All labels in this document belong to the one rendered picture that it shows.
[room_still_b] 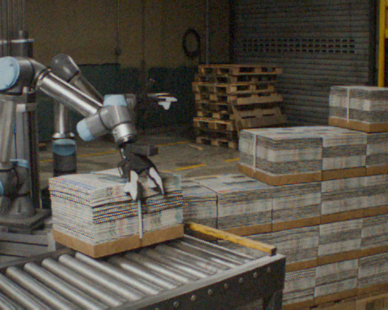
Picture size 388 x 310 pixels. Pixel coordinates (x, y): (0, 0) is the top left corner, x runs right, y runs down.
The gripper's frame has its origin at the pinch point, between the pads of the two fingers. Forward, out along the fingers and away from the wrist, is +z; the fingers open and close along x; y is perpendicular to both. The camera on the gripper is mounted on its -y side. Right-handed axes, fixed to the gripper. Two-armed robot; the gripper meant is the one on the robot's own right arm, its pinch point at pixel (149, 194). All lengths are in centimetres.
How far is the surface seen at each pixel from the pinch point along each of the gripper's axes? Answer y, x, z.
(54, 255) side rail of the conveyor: 27.2, 25.6, 8.1
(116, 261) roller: 14.0, 11.2, 16.7
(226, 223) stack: 50, -74, 9
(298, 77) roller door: 441, -743, -264
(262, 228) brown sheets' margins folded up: 47, -92, 16
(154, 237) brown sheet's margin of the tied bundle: 14.3, -6.7, 11.8
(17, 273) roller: 21.1, 42.9, 11.8
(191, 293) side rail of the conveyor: -15.9, 10.1, 34.1
